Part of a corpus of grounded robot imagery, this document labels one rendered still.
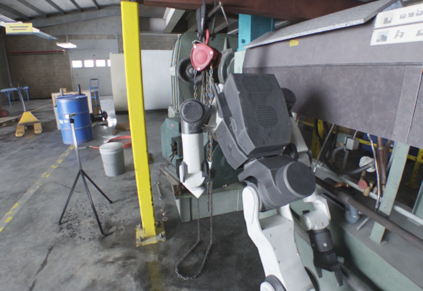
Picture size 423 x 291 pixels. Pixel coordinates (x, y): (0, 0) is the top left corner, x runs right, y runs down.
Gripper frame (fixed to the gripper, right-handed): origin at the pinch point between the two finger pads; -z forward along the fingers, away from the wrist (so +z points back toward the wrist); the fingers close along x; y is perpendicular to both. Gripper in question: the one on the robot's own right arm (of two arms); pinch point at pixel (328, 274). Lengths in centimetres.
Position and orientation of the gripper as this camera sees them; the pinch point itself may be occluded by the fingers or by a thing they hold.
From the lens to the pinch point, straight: 108.9
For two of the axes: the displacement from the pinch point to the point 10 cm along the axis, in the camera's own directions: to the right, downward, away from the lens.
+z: -1.8, -9.5, 2.4
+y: -9.4, 0.9, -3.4
